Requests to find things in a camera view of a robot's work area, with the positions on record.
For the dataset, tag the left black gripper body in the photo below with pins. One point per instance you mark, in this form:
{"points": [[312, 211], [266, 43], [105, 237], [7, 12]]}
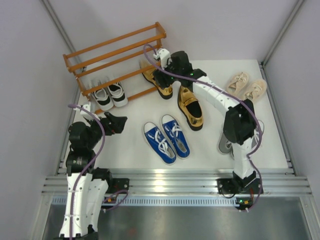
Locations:
{"points": [[95, 127]]}

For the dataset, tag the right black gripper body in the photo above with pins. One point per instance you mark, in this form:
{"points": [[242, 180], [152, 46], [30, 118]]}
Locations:
{"points": [[168, 78]]}

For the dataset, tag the gold loafer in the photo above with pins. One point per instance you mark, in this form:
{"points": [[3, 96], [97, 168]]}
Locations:
{"points": [[189, 105], [165, 93]]}

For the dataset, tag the black white sneaker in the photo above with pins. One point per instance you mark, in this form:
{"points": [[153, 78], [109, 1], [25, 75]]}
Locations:
{"points": [[103, 99], [118, 95]]}

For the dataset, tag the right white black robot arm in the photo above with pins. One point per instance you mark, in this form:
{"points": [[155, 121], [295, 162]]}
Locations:
{"points": [[240, 121]]}

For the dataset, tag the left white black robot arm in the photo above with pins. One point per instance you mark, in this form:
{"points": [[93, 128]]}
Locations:
{"points": [[87, 185]]}

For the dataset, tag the orange wooden shoe shelf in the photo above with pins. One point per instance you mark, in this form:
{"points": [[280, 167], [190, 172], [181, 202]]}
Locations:
{"points": [[116, 60]]}

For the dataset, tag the left blue canvas sneaker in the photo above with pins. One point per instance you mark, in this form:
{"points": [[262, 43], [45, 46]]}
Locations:
{"points": [[157, 141]]}

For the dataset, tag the blue canvas sneaker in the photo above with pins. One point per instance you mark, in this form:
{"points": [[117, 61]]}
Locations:
{"points": [[157, 141], [175, 134]]}

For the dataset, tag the right blue canvas sneaker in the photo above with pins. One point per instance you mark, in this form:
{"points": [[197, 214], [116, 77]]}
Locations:
{"points": [[175, 134]]}

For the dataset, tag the left beige sneaker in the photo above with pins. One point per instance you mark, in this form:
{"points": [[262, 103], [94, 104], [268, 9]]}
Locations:
{"points": [[237, 83]]}

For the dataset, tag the beige sneaker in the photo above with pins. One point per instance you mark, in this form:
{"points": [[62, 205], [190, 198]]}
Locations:
{"points": [[237, 83], [255, 91]]}

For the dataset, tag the left grey canvas sneaker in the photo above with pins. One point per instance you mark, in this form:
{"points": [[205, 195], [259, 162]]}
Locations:
{"points": [[224, 145]]}

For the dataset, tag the grey canvas sneaker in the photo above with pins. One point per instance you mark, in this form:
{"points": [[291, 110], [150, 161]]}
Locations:
{"points": [[224, 145], [256, 137]]}

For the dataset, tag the right beige sneaker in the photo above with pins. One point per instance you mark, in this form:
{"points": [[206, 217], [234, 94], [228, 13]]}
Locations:
{"points": [[255, 91]]}

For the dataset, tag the right grey canvas sneaker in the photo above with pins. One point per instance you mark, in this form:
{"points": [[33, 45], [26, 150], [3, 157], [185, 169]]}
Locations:
{"points": [[256, 137]]}

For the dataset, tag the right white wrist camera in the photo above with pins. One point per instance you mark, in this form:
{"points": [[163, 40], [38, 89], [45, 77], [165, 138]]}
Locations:
{"points": [[164, 56]]}

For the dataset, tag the perforated grey cable tray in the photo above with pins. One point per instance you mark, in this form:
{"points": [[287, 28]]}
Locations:
{"points": [[173, 201]]}

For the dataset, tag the aluminium rail frame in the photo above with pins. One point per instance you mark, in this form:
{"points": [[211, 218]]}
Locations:
{"points": [[275, 182]]}

